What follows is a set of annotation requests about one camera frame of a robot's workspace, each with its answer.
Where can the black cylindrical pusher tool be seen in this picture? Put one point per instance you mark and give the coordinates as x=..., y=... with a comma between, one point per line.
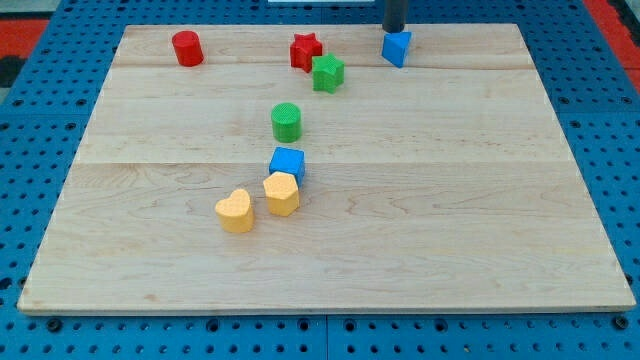
x=395, y=14

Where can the red star block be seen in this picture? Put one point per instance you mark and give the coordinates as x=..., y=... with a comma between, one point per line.
x=303, y=49

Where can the green cylinder block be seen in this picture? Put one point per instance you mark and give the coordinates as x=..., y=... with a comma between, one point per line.
x=286, y=120

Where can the green star block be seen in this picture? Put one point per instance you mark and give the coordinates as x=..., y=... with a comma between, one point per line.
x=327, y=73

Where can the blue triangle block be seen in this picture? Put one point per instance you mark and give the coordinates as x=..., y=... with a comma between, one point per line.
x=395, y=47

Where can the yellow heart block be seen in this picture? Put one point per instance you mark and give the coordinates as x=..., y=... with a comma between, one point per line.
x=235, y=213

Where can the wooden board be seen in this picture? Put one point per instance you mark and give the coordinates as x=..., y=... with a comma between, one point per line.
x=446, y=186

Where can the red cylinder block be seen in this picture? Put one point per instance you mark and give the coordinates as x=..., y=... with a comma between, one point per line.
x=187, y=48

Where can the blue cube block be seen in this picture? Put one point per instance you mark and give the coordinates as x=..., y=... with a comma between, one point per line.
x=290, y=161

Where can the yellow pentagon block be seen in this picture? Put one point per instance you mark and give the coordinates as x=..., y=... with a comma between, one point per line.
x=282, y=193

